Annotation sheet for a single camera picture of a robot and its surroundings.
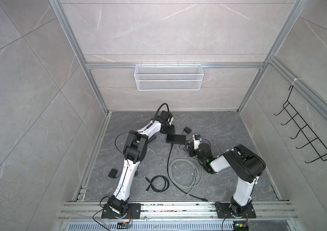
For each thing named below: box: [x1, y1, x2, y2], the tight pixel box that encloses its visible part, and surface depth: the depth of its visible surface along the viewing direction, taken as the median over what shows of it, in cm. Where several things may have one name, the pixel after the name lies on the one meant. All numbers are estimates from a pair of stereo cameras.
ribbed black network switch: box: [165, 134, 187, 145], surface depth 104 cm
